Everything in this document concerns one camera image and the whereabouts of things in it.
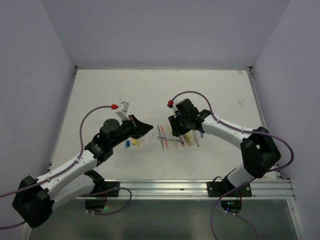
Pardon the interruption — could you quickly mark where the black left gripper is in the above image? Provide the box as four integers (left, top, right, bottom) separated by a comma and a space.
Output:
110, 114, 153, 148

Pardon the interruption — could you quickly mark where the yellow highlighter pen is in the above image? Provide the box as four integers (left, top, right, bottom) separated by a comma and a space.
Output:
169, 127, 178, 149

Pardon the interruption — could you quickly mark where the opaque yellow marker cap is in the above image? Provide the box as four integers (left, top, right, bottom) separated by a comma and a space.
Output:
131, 138, 140, 148

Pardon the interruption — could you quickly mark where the yellow marker with blue cap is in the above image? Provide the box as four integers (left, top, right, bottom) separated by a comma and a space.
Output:
183, 133, 195, 147

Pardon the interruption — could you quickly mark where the pink highlighter pen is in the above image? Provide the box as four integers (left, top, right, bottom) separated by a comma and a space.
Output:
160, 125, 170, 150

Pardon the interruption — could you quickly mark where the grey purple pen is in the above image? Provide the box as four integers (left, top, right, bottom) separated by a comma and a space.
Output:
157, 136, 181, 143

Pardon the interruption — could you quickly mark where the blue capped pen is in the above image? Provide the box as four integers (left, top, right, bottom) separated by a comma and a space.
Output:
192, 130, 200, 147

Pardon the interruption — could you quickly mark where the green highlighter pen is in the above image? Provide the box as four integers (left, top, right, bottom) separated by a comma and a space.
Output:
157, 125, 165, 150

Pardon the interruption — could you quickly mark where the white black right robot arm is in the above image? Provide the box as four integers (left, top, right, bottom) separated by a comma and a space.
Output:
167, 98, 281, 197

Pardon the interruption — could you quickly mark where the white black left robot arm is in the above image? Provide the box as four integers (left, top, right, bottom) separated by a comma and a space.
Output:
12, 115, 154, 229

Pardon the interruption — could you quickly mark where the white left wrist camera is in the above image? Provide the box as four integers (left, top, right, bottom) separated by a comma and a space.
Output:
111, 101, 130, 121

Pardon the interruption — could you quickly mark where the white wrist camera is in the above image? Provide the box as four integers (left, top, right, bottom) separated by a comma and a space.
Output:
111, 101, 130, 121
167, 99, 180, 118

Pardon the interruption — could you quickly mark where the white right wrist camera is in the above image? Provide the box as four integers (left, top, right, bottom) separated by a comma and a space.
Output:
167, 99, 180, 118

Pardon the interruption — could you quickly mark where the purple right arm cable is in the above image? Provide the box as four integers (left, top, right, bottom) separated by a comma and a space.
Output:
172, 91, 295, 240

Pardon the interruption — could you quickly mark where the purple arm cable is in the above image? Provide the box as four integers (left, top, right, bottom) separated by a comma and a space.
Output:
172, 91, 295, 240
0, 104, 133, 230

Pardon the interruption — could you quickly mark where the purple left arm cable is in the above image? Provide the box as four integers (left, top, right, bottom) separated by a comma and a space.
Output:
0, 104, 133, 230

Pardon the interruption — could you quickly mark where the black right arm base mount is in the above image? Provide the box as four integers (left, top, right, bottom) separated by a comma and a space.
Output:
206, 176, 253, 214

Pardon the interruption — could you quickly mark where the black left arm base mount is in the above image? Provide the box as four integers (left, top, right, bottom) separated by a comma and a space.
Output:
84, 181, 120, 212

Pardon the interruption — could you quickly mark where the aluminium table edge rail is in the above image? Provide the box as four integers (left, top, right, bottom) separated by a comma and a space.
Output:
74, 177, 296, 201

